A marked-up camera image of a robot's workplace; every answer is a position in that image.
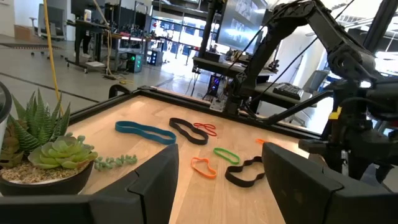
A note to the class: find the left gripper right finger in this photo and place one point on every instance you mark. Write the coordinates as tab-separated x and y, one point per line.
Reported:
311	199

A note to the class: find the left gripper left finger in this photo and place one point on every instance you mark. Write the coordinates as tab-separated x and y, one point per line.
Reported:
133	199

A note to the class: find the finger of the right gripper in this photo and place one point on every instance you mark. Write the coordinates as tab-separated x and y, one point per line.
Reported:
358	165
384	173

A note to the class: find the orange rubber band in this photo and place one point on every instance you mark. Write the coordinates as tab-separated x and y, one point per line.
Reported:
192	165
259	141

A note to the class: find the wide dark blue rubber band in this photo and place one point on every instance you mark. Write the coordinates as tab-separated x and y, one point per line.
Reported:
143	130

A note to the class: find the wide black rubber band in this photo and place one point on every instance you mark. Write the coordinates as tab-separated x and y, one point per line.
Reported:
171	122

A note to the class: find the wavy black rubber band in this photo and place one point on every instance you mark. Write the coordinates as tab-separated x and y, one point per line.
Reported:
228	174

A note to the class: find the green rubber band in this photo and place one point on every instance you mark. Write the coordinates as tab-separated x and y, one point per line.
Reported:
214	150

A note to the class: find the thin red rubber band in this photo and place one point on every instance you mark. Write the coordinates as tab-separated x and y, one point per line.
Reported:
212	133

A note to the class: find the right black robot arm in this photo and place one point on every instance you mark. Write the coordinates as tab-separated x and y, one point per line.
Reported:
311	15

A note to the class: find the grey office chair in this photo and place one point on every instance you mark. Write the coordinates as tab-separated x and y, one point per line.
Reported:
315	81

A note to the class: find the potted succulent plant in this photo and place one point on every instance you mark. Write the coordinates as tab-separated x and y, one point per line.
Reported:
62	152

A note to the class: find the black keyboard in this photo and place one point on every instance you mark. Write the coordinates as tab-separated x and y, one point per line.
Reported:
287	91

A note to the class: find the black metal beam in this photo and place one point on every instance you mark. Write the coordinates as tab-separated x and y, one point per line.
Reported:
379	25

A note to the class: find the computer with green lights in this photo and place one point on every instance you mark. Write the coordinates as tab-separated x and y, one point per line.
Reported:
134	62

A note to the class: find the computer with purple lights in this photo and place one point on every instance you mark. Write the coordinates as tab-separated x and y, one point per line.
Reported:
214	85

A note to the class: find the black standing desk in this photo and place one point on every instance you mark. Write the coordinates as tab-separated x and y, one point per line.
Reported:
87	26

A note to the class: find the black metal table frame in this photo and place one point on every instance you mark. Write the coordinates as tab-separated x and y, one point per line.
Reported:
186	98

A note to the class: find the large dark wall screen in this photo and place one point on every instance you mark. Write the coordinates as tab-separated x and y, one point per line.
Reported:
242	21

